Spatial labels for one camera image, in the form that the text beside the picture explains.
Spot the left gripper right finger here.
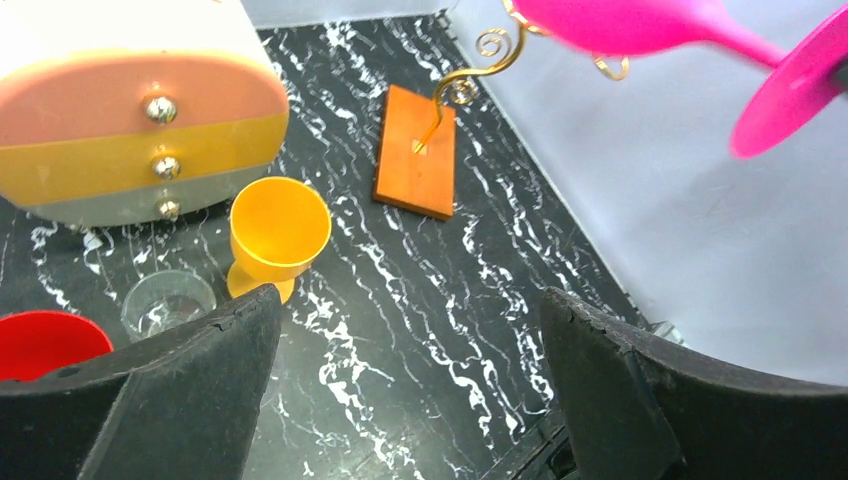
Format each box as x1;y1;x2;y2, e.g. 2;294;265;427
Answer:
540;288;847;479

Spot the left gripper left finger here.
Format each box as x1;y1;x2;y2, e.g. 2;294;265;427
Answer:
1;284;282;479

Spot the clear wine glass front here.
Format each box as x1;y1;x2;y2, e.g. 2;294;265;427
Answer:
121;270;217;342

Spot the red wine glass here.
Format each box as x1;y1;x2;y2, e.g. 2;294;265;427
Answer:
1;310;114;381

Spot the yellow wine glass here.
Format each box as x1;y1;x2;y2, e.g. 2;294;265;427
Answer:
226;176;332;303

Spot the magenta wine glass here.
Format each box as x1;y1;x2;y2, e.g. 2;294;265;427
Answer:
513;0;847;158

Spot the wooden rack base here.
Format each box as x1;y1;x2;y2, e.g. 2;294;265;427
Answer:
373;85;456;221

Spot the round pastel drawer cabinet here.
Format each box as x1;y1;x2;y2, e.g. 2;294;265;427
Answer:
1;1;289;227

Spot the gold wire glass rack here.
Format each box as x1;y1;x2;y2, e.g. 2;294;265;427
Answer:
413;0;632;155

